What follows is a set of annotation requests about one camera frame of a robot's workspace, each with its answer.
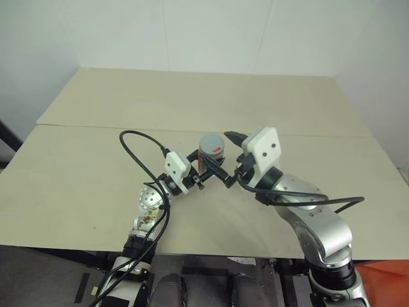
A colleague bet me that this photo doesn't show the black slanted object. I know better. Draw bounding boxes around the black slanted object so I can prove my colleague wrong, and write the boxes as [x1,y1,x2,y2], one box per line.
[0,119,25,171]

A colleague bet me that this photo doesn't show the black table frame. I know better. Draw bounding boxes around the black table frame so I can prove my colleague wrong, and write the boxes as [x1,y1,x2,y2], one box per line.
[30,246,317,307]

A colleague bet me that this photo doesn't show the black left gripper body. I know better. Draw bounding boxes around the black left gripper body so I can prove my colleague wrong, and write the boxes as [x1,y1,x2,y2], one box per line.
[184,159,210,193]

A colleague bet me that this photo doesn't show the grey jar lid red mark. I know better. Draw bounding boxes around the grey jar lid red mark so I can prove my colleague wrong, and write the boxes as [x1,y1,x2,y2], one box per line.
[198,134,226,158]

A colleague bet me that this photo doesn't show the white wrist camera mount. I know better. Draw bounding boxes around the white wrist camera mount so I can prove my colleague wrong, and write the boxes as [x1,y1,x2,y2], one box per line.
[241,127,282,189]
[164,152,192,195]

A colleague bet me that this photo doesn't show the white paper scrap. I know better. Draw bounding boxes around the white paper scrap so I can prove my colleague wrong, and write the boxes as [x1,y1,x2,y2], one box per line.
[227,255,257,267]

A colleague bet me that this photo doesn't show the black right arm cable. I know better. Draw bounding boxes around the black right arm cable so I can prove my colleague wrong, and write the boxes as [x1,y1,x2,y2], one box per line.
[235,169,366,214]

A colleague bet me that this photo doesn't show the grey can with red label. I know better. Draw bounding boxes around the grey can with red label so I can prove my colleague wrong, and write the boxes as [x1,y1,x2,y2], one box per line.
[197,149,226,174]

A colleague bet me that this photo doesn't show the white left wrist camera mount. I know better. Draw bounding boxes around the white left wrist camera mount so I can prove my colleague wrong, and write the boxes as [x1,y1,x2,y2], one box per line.
[164,152,192,195]

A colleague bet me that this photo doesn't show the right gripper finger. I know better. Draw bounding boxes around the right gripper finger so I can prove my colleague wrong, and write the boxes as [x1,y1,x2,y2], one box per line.
[203,157,238,189]
[224,130,248,149]

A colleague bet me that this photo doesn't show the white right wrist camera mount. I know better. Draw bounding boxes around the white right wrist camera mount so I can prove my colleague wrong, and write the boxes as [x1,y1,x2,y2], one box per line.
[241,127,282,189]

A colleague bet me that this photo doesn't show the orange object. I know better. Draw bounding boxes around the orange object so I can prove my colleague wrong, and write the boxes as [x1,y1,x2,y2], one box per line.
[350,254,409,307]

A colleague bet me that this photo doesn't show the black tape strip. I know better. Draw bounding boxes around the black tape strip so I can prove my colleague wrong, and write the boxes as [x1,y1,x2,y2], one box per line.
[74,272,91,304]

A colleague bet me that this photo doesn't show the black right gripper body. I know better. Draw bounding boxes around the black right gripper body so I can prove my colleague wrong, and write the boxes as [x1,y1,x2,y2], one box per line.
[235,152,257,184]

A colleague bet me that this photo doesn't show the dark rounded shape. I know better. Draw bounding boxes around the dark rounded shape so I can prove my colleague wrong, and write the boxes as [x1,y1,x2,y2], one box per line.
[152,272,189,307]

